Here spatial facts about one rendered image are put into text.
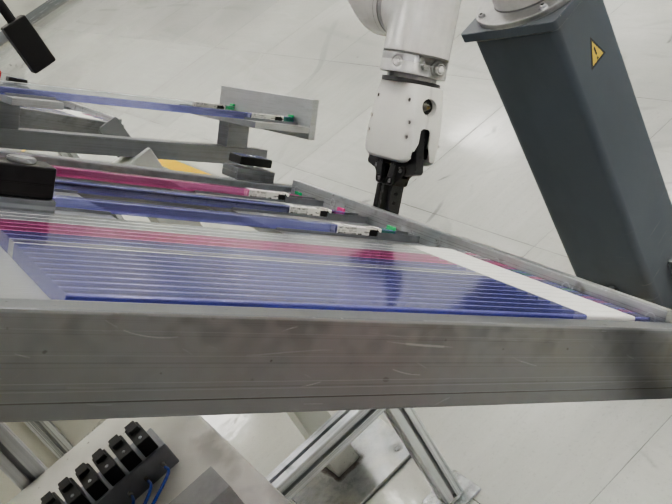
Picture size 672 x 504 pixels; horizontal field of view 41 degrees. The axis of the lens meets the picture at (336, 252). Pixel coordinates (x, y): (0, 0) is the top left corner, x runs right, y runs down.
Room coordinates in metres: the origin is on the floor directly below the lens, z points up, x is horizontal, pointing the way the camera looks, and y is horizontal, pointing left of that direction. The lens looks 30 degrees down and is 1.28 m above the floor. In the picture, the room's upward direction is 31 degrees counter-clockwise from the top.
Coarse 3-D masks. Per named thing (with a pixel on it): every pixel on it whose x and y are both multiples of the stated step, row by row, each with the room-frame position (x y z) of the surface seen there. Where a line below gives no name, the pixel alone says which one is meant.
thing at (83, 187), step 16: (80, 192) 0.92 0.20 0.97; (96, 192) 0.92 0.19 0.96; (112, 192) 0.93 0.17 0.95; (128, 192) 0.93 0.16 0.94; (144, 192) 0.94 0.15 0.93; (160, 192) 0.94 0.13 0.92; (176, 192) 0.95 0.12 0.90; (256, 208) 0.97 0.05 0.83; (272, 208) 0.98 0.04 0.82; (288, 208) 0.98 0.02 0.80
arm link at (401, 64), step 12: (384, 60) 1.06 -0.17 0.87; (396, 60) 1.04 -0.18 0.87; (408, 60) 1.03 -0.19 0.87; (420, 60) 1.03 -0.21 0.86; (432, 60) 1.04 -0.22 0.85; (396, 72) 1.05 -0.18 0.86; (408, 72) 1.03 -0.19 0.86; (420, 72) 1.03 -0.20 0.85; (432, 72) 1.03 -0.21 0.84; (444, 72) 1.04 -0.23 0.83
